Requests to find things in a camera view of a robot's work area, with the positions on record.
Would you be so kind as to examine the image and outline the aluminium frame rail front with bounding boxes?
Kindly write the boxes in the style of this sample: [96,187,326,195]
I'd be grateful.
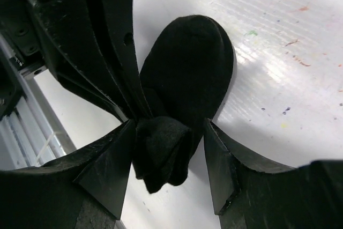
[1,37,76,171]

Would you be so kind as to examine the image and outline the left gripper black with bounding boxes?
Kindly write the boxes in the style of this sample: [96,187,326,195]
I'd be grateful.
[1,0,152,121]

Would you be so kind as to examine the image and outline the black sock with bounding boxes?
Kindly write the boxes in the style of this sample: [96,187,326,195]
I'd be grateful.
[132,15,234,194]

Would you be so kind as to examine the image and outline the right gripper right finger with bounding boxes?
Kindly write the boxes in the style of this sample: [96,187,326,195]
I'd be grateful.
[204,120,342,228]

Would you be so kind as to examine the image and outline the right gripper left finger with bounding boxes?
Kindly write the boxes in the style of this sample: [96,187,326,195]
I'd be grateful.
[1,120,136,228]

